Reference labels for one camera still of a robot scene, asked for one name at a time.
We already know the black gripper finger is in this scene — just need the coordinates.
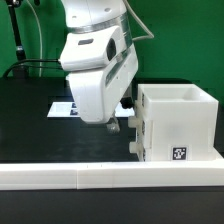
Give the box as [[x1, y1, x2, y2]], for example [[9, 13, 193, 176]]
[[120, 97, 132, 109], [106, 117, 120, 134]]

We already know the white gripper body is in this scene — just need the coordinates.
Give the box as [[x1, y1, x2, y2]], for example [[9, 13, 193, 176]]
[[65, 44, 140, 125]]

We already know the white front drawer tray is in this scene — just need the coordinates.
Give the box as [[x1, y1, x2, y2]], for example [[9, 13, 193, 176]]
[[129, 142, 152, 162]]

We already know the white drawer tray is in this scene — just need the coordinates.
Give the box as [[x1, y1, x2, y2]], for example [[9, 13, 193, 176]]
[[129, 142, 152, 162], [128, 100, 153, 141]]

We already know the white drawer cabinet box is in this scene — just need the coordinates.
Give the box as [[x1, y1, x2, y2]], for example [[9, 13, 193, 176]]
[[136, 84, 218, 161]]

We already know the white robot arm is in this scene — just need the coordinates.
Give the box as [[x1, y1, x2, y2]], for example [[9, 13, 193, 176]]
[[59, 0, 138, 124]]

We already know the white fiducial marker sheet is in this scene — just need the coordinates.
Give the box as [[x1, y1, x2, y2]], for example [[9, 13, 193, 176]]
[[47, 102, 134, 118]]

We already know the white L-shaped fence wall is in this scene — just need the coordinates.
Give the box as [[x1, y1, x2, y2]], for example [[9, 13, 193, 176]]
[[0, 158, 224, 190]]

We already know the white thin cable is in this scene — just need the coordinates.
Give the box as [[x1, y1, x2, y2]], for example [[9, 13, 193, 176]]
[[25, 0, 44, 78]]

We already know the black camera stand pole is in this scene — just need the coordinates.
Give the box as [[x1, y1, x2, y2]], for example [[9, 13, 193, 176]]
[[3, 0, 29, 79]]

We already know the black cable bundle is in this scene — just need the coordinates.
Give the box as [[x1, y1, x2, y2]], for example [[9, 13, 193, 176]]
[[2, 58, 65, 80]]

